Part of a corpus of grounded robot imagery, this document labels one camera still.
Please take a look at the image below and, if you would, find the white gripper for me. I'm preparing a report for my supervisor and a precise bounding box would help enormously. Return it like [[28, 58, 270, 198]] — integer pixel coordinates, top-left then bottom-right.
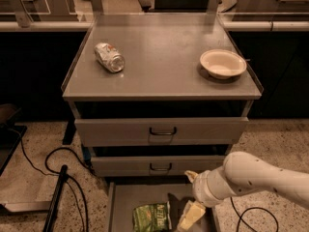
[[177, 170, 221, 232]]

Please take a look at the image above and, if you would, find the green jalapeno chip bag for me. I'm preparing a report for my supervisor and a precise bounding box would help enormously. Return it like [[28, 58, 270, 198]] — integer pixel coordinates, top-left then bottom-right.
[[132, 202, 172, 232]]

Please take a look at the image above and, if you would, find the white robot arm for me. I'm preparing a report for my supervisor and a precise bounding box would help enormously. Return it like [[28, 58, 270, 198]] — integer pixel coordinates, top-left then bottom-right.
[[177, 152, 309, 232]]

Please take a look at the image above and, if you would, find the bottom grey open drawer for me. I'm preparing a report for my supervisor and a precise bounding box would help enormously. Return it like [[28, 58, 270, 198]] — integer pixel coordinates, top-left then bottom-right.
[[106, 181, 222, 232]]

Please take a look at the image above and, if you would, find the top grey drawer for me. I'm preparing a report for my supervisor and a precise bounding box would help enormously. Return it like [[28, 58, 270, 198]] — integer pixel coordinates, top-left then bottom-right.
[[75, 117, 248, 147]]

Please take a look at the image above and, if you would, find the middle grey drawer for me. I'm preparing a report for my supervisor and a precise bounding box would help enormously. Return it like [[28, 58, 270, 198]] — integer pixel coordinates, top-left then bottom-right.
[[91, 156, 224, 177]]

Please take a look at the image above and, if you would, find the grey drawer cabinet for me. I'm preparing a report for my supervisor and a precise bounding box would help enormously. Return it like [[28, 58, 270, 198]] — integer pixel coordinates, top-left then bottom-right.
[[61, 13, 265, 232]]

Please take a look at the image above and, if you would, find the white paper bowl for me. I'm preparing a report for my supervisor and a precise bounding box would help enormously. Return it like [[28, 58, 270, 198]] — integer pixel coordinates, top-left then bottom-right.
[[200, 49, 247, 79]]

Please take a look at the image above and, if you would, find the black bar on floor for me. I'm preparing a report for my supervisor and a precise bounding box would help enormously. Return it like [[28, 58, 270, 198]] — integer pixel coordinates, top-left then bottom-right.
[[43, 165, 68, 232]]

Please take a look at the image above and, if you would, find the crushed silver soda can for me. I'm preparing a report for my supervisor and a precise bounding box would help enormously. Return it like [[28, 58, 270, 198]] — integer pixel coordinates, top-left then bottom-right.
[[94, 43, 125, 73]]

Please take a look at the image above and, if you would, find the dark object left edge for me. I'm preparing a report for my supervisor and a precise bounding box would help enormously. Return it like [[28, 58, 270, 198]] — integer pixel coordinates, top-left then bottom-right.
[[0, 103, 27, 175]]

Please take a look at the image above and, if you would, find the black middle drawer handle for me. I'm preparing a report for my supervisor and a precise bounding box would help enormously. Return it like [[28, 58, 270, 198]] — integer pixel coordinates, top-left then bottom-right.
[[149, 163, 172, 172]]

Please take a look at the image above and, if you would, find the black drawer handle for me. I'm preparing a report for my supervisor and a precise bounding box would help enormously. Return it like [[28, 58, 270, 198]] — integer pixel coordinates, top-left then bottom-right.
[[149, 127, 178, 136], [149, 163, 172, 172]]

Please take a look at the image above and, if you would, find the black cable right floor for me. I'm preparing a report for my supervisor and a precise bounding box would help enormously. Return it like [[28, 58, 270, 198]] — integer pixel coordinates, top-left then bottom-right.
[[229, 196, 280, 232]]

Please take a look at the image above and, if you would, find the black cable floor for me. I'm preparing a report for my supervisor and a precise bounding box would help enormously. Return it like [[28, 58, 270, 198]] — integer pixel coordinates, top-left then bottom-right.
[[229, 196, 280, 232], [9, 128, 95, 232]]

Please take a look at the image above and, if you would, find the black top drawer handle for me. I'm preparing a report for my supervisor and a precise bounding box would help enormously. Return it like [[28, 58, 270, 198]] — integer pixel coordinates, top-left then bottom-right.
[[149, 127, 178, 136]]

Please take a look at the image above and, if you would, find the black cable left floor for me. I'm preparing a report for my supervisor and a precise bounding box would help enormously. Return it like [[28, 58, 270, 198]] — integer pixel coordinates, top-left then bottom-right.
[[9, 128, 95, 232]]

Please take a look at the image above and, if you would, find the white horizontal rail pipe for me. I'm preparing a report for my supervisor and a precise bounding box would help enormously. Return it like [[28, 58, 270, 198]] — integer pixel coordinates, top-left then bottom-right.
[[0, 21, 309, 32]]

